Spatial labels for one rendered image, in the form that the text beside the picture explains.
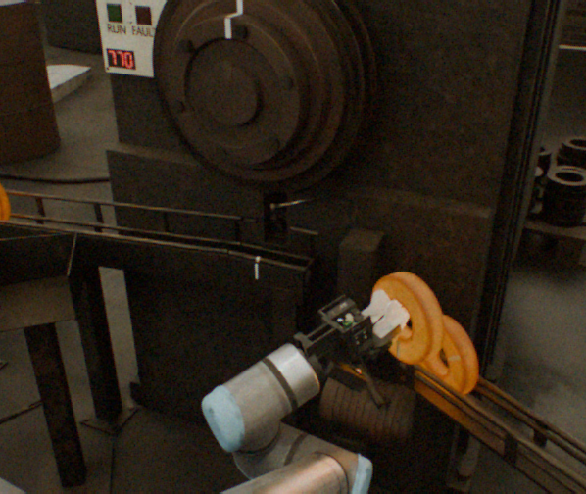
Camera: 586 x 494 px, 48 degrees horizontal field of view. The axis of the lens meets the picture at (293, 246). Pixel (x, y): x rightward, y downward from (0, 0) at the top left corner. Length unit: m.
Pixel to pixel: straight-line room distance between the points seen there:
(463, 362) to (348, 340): 0.25
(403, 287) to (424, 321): 0.07
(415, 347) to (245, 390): 0.30
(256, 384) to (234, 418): 0.06
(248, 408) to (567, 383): 1.60
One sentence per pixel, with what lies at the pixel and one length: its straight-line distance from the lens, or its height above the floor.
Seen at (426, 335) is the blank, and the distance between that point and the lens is 1.07.
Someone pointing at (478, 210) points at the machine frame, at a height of 0.87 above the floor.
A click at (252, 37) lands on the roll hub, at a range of 1.22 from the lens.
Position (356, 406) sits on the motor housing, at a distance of 1.41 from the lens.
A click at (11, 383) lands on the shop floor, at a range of 2.43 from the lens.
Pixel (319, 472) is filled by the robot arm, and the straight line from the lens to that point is 0.94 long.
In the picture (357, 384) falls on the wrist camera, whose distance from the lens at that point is 1.10.
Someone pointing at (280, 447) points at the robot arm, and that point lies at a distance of 1.06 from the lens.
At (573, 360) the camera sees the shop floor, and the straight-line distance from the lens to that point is 2.53.
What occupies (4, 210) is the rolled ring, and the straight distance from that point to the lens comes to 2.01.
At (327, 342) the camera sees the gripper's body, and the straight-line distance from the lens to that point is 1.01.
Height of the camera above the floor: 1.47
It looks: 29 degrees down
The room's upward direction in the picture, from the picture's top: straight up
